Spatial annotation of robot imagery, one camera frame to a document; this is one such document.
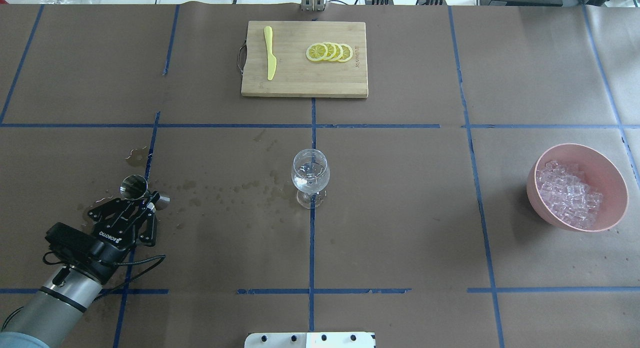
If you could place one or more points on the pink bowl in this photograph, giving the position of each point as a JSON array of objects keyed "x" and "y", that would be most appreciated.
[{"x": 599, "y": 171}]

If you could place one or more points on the bamboo cutting board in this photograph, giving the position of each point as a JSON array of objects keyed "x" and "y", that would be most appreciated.
[{"x": 295, "y": 75}]

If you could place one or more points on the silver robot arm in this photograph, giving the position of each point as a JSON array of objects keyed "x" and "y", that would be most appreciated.
[{"x": 55, "y": 309}]

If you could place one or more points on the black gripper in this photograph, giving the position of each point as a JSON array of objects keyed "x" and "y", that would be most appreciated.
[{"x": 111, "y": 247}]

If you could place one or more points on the lemon slice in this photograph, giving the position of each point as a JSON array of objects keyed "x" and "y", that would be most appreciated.
[
  {"x": 317, "y": 52},
  {"x": 338, "y": 52},
  {"x": 330, "y": 51},
  {"x": 347, "y": 53}
]

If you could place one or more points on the yellow plastic knife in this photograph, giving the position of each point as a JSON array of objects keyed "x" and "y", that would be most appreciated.
[{"x": 272, "y": 61}]

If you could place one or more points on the clear wine glass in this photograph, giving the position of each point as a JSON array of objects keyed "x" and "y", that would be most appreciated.
[{"x": 310, "y": 174}]

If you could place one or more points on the pile of ice cubes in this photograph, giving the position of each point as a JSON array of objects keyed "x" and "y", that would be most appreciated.
[{"x": 566, "y": 193}]

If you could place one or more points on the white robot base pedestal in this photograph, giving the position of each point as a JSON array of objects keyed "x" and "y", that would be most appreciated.
[{"x": 311, "y": 340}]

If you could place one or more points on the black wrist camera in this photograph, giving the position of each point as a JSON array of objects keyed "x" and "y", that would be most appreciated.
[{"x": 94, "y": 256}]

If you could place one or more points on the aluminium camera post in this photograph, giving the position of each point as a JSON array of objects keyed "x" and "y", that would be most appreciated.
[{"x": 313, "y": 5}]

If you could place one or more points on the steel cocktail jigger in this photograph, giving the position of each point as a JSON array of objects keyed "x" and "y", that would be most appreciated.
[{"x": 135, "y": 188}]

